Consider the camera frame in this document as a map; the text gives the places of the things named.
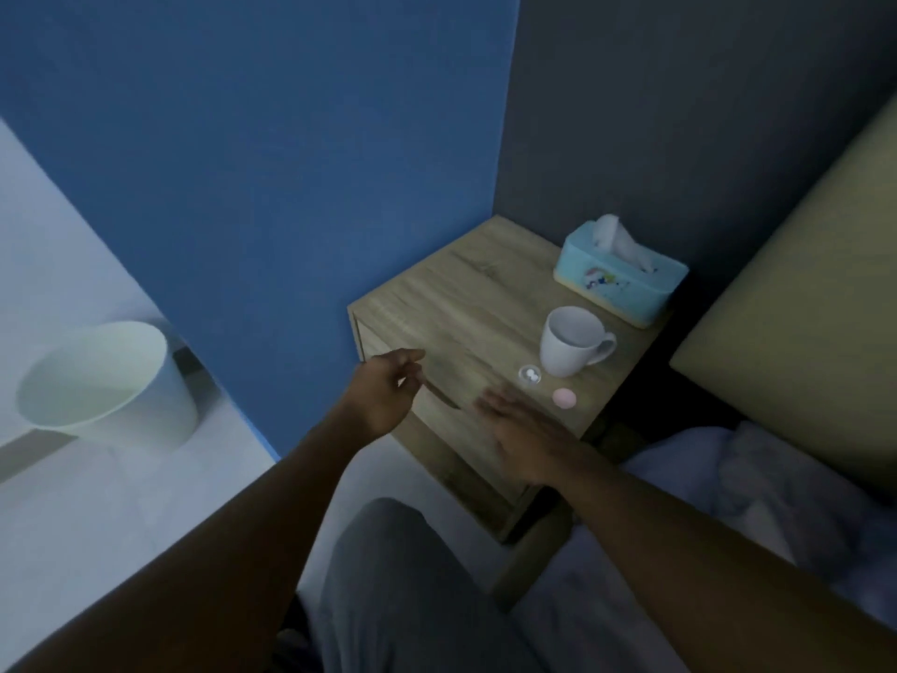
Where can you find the person's left hand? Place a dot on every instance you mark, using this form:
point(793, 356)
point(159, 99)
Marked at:
point(378, 395)

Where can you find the person's right hand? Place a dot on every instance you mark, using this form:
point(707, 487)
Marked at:
point(529, 441)

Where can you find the person's left thumb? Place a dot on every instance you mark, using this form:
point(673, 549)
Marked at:
point(406, 355)

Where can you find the person's right fingers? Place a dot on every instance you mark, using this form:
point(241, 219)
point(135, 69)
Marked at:
point(506, 417)

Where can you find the person's left forearm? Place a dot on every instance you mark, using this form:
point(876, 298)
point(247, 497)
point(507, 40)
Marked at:
point(210, 560)

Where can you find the person's right forearm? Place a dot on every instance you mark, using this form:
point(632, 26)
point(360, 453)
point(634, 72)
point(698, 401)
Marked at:
point(708, 574)

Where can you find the small clear round container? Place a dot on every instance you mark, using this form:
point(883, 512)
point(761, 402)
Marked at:
point(530, 374)

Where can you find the small pink round lid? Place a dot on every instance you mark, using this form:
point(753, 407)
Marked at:
point(564, 398)

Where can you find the wooden nightstand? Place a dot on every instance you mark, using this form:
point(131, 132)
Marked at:
point(483, 357)

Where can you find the white mug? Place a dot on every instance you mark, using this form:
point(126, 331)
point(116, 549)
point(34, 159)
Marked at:
point(571, 341)

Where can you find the light blue tissue box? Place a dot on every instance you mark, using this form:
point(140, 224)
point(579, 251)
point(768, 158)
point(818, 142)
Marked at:
point(620, 280)

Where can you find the person's grey trouser leg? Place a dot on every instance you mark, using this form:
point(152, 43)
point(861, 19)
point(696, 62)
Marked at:
point(406, 595)

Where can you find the white tissue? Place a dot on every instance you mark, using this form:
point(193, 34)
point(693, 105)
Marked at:
point(620, 243)

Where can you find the white bed sheet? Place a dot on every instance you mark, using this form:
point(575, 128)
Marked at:
point(708, 525)

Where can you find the white waste bin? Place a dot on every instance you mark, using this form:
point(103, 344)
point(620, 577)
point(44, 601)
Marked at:
point(112, 388)

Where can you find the beige padded headboard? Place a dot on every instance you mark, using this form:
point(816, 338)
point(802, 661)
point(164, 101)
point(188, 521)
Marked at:
point(806, 315)

